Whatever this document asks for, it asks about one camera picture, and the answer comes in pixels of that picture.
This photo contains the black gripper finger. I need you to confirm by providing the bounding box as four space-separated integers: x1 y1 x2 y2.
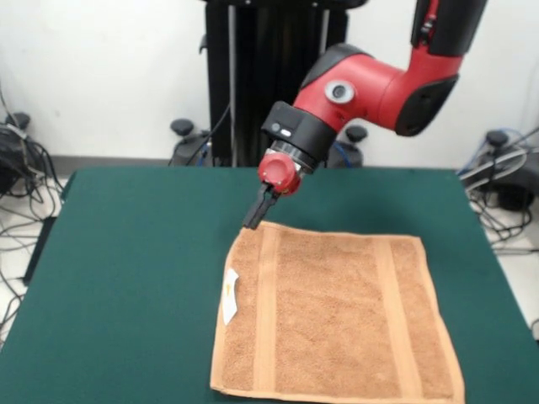
252 189 280 231
243 183 270 229

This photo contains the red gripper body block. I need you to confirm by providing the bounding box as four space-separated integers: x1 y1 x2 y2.
257 151 302 198

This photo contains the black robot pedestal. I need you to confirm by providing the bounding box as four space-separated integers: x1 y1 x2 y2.
168 0 368 168

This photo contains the dark green table cloth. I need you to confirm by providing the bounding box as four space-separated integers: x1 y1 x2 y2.
0 167 539 404

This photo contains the tan terry towel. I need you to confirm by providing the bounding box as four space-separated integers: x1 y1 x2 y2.
209 221 467 404

